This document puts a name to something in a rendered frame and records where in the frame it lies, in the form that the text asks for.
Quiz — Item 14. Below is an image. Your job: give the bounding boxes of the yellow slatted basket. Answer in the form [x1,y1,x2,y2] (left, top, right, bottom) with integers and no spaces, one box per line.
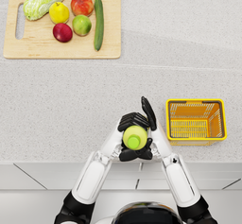
[165,98,228,146]

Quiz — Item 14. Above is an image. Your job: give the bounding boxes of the green napa cabbage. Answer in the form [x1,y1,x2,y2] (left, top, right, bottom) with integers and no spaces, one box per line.
[22,0,67,22]

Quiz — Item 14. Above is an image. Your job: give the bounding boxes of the dark round robot body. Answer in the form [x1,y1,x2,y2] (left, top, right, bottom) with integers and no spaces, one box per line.
[111,201,184,224]

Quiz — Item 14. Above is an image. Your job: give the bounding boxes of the green cucumber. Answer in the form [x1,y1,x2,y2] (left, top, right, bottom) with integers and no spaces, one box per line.
[93,0,105,52]

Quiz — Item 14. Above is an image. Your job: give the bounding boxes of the green tea bottle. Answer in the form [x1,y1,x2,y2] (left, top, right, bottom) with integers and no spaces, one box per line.
[122,125,148,151]

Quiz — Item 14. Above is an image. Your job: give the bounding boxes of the dark red plum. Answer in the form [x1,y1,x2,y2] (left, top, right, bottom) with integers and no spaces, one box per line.
[52,23,74,43]

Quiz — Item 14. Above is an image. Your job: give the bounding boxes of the yellow lemon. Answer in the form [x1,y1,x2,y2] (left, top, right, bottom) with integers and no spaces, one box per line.
[48,1,71,26]

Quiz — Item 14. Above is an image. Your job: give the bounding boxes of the wooden cutting board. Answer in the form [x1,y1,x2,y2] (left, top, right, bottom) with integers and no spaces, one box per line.
[3,0,122,60]

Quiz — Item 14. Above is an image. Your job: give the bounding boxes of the green apple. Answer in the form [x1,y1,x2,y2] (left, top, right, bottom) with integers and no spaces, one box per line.
[72,14,93,37]

